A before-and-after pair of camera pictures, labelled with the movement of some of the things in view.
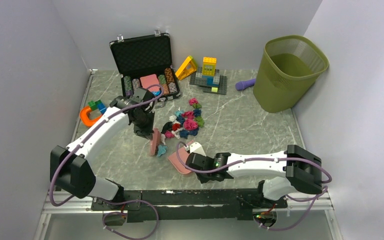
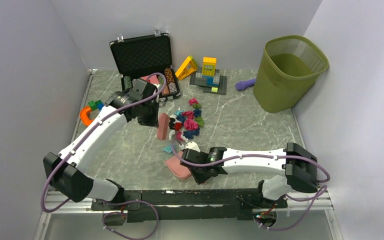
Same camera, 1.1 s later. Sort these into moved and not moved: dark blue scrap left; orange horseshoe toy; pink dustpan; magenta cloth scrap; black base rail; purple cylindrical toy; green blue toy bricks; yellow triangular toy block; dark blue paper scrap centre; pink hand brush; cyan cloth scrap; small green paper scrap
Moved: cyan cloth scrap; pink dustpan; magenta cloth scrap; pink hand brush
Not moved: purple cylindrical toy; small green paper scrap; green blue toy bricks; black base rail; orange horseshoe toy; dark blue scrap left; yellow triangular toy block; dark blue paper scrap centre
